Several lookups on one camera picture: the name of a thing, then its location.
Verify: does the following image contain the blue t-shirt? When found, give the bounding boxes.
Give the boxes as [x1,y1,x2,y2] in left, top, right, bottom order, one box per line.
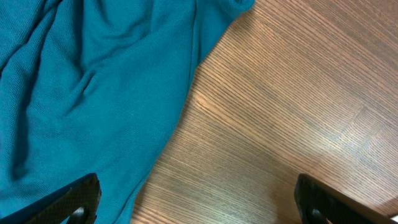
[1,0,253,223]

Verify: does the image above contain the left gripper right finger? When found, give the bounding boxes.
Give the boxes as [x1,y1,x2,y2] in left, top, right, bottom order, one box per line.
[294,174,397,224]

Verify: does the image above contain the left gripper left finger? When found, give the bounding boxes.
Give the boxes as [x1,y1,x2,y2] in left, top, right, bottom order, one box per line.
[1,173,101,224]

